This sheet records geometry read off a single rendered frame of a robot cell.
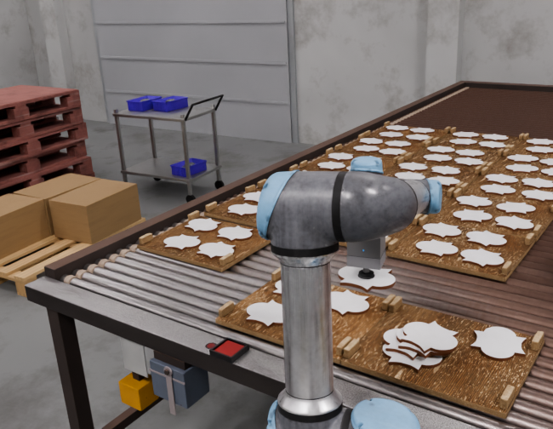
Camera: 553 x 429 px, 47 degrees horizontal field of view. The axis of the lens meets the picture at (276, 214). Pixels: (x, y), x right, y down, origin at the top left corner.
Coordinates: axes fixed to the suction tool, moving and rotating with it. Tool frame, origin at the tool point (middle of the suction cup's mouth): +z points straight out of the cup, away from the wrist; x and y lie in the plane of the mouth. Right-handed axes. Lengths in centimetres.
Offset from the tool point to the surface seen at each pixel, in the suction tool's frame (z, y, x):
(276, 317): 17.4, 26.8, -3.8
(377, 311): 18.4, 0.8, -17.2
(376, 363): 18.4, -4.7, 8.8
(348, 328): 18.4, 6.3, -5.8
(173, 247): 18, 81, -41
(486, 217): 17, -24, -97
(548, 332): 20, -45, -22
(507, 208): 17, -31, -110
